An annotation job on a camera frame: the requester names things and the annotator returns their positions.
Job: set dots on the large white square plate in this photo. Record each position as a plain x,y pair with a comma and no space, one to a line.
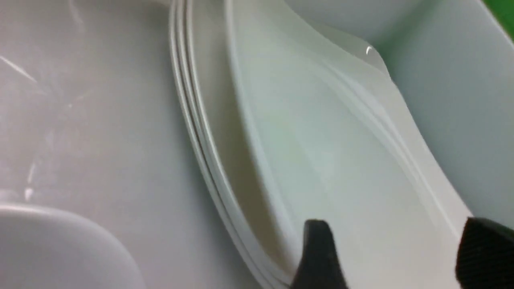
332,138

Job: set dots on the stacked small white bowls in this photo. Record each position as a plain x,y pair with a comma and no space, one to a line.
48,248

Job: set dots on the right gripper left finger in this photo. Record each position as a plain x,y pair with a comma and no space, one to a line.
319,267

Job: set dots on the lower stacked white plates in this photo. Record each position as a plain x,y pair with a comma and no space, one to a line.
263,280

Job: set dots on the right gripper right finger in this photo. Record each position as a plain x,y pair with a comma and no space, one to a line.
485,257

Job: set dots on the green backdrop cloth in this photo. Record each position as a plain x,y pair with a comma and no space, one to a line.
503,11

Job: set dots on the large translucent white bin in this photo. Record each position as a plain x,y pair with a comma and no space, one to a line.
91,123

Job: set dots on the top stacked white plate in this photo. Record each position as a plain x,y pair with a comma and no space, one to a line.
235,175

